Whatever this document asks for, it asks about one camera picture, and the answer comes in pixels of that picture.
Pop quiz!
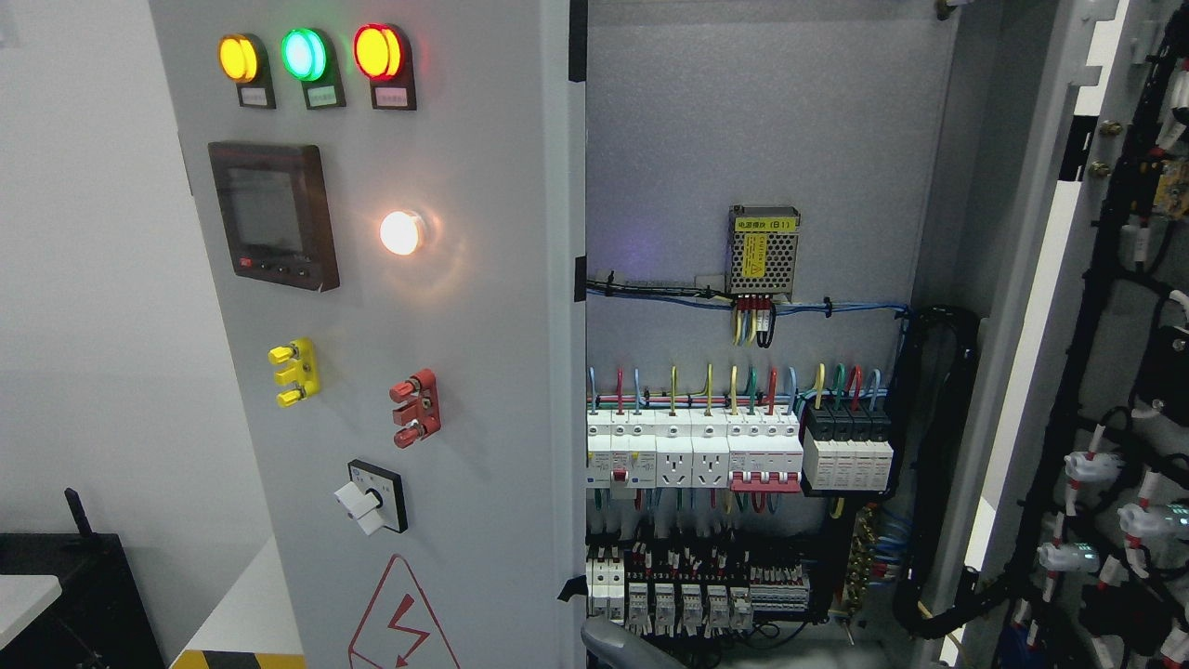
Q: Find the dark grey robot hand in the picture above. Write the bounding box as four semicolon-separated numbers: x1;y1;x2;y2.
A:
581;617;684;668

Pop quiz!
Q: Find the grey cabinet door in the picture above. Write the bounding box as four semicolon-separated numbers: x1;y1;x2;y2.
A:
895;1;1185;668
150;1;585;668

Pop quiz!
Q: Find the lower relay terminal row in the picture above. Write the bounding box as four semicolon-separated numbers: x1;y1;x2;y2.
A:
585;531;828;640

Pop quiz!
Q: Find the white socket breaker row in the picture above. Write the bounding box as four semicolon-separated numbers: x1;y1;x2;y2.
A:
583;408;804;499

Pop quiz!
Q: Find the red electric hazard warning sticker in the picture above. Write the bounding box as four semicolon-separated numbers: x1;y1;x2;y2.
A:
347;555;460;668

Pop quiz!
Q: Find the brass ground bus bar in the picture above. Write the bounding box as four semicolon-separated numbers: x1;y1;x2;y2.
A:
843;504;877;606

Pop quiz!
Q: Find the black surge protector module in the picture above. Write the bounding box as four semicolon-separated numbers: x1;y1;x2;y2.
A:
803;402;895;492

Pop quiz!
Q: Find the metal mesh power supply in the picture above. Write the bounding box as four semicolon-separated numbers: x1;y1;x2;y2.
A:
725;204;800;295

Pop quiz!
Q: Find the white glowing indicator light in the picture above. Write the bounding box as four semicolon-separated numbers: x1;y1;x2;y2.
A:
379;209;427;255

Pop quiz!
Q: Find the black box at left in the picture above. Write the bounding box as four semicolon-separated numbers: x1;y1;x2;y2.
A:
1;488;166;668

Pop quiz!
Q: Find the black digital power meter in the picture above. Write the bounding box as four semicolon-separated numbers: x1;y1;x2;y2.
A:
208;141;340;292

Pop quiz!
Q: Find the red indicator light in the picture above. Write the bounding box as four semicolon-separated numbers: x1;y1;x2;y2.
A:
353;23;417;111

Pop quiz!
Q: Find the green indicator light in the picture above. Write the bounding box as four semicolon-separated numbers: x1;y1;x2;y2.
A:
279;27;346;111

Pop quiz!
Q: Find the yellow indicator light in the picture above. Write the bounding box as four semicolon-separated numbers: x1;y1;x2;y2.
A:
219;33;276;111

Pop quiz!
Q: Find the white rotary selector switch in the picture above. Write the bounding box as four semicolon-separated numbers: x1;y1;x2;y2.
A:
334;460;409;536

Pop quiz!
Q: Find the red terminal post block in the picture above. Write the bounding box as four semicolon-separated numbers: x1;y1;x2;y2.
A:
389;368;442;449

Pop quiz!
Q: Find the black right wire loom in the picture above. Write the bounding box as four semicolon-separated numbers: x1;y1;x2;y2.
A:
887;307;982;640

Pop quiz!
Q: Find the yellow terminal post block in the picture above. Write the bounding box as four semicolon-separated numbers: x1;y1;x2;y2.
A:
268;337;321;408

